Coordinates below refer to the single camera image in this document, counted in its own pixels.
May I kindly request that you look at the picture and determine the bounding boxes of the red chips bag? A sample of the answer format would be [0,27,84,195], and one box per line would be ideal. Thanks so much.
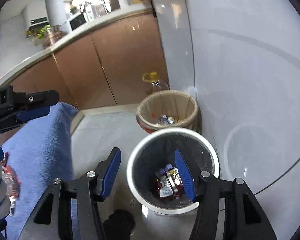
[1,152,21,217]

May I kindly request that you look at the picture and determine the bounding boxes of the trash pile in black bin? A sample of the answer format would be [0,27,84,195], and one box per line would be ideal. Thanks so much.
[155,164,184,199]

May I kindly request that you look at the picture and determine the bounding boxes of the white rimmed black trash bin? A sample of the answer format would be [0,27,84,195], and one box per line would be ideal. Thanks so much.
[126,128,219,215]

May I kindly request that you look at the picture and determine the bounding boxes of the beige lined trash bin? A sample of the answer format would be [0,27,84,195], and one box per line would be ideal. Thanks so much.
[135,90,199,133]

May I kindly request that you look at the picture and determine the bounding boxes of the brown kitchen cabinets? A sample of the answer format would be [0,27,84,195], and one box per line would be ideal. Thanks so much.
[7,12,168,110]

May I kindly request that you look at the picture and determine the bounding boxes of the blue fluffy towel mat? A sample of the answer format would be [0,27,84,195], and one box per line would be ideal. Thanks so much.
[2,102,78,239]

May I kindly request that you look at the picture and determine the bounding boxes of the copper pot with plant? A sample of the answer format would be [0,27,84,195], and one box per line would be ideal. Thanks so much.
[25,24,67,49]

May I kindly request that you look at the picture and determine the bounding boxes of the orange oil bottle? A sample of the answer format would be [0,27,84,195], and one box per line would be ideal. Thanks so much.
[142,72,170,93]

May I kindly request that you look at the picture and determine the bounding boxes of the white gas water heater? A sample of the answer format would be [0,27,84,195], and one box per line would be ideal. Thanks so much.
[22,0,49,30]

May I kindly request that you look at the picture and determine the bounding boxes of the white microwave oven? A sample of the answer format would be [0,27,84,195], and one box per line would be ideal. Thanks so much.
[68,12,87,31]

